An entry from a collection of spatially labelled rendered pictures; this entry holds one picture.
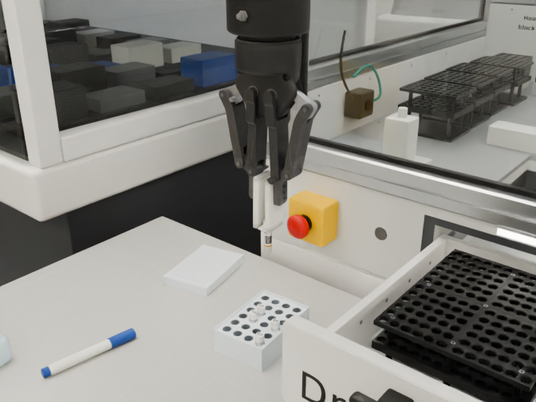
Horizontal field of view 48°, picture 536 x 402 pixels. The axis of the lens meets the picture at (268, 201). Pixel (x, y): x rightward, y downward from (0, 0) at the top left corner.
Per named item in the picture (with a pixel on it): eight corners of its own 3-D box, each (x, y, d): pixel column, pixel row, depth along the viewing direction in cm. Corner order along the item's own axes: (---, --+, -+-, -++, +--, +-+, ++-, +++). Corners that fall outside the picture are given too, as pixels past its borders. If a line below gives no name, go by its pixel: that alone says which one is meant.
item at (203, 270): (206, 297, 99) (206, 288, 98) (163, 284, 102) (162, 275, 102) (243, 262, 109) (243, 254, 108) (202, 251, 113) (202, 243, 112)
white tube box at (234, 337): (262, 372, 82) (262, 349, 80) (214, 350, 86) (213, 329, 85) (309, 327, 91) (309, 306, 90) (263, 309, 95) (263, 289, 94)
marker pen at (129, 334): (45, 381, 80) (44, 372, 80) (41, 375, 81) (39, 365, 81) (136, 339, 88) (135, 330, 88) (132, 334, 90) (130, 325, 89)
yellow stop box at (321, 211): (320, 250, 97) (321, 210, 94) (285, 237, 101) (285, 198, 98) (337, 238, 100) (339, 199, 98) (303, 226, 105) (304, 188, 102)
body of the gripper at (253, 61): (317, 33, 68) (315, 113, 71) (256, 27, 72) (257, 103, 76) (281, 43, 62) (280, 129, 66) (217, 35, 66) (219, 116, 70)
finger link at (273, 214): (277, 172, 75) (282, 173, 74) (277, 222, 78) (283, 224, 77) (264, 179, 72) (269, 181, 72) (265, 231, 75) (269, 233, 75)
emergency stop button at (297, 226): (304, 243, 96) (304, 221, 94) (284, 236, 98) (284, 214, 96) (314, 237, 98) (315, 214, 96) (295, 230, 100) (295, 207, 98)
